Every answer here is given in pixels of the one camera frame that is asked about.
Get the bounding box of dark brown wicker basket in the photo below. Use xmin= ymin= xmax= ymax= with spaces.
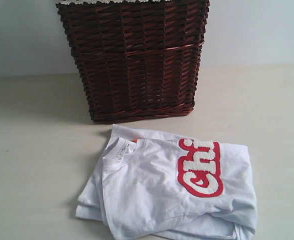
xmin=56 ymin=0 xmax=210 ymax=123

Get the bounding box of white t-shirt with red lettering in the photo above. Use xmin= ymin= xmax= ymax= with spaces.
xmin=75 ymin=124 xmax=257 ymax=240

